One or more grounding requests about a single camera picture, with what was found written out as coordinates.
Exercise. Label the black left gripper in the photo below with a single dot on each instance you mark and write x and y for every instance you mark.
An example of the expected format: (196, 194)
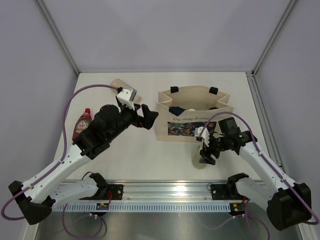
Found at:
(146, 122)

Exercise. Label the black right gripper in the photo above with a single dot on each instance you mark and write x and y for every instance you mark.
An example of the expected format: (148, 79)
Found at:
(206, 151)

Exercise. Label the pale green bottle white cap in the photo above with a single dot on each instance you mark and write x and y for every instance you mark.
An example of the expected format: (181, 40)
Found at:
(196, 159)

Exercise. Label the cream canvas tote bag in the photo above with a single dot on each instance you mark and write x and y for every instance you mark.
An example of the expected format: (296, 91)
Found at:
(176, 124)

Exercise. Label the beige pump bottle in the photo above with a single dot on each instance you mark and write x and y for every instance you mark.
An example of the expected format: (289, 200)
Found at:
(118, 83)

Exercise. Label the magenta dish soap bottle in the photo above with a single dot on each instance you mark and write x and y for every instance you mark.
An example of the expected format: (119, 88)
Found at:
(82, 123)

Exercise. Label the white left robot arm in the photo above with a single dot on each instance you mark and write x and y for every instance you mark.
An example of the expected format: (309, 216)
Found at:
(38, 196)

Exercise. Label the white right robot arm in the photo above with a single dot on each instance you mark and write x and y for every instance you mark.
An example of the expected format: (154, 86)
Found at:
(286, 202)

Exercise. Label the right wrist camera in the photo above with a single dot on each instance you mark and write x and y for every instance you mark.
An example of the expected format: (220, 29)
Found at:
(202, 134)

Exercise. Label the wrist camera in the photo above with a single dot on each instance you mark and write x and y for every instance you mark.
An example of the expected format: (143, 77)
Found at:
(202, 134)
(126, 97)

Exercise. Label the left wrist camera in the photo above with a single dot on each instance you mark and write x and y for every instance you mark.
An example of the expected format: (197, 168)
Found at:
(126, 97)

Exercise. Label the front aluminium mounting rail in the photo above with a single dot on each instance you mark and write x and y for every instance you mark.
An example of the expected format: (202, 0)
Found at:
(137, 191)

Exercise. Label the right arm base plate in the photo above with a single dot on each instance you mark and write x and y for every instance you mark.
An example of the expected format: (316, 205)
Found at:
(225, 191)

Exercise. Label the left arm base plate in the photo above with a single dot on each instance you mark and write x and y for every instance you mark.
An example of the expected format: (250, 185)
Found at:
(114, 190)

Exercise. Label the perforated cable duct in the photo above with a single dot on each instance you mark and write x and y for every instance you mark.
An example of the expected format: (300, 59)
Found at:
(146, 207)

